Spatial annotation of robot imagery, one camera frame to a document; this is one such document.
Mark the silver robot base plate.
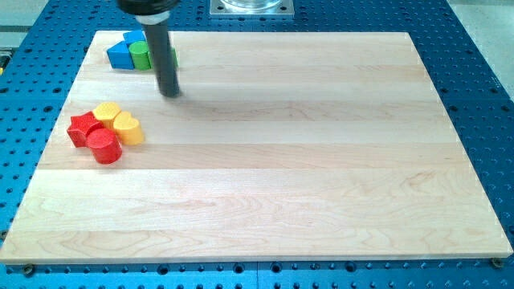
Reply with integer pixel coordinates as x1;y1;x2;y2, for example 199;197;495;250
209;0;295;18

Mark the black end effector mount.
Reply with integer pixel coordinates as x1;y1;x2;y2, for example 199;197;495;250
116;0;180;25

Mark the green cylinder block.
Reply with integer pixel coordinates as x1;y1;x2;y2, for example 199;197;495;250
128;41;152;71

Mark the yellow heart block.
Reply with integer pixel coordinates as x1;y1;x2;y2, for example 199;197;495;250
113;111;145;145

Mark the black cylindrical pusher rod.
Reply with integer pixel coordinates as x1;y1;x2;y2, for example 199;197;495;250
144;20;180;98

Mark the yellow hexagon block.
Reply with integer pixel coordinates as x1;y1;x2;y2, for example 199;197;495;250
92;102;121;129

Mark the wooden board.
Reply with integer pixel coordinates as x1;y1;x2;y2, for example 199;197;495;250
1;31;512;264

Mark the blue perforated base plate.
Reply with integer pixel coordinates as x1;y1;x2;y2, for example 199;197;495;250
1;0;513;288

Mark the blue triangular block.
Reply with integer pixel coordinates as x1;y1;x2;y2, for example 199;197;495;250
107;41;135;70

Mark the blue cube block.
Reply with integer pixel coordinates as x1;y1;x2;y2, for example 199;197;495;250
123;30;146;47

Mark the red star block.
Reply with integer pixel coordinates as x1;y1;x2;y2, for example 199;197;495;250
67;112;104;148

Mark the red cylinder block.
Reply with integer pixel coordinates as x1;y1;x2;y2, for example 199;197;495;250
86;128;122;165

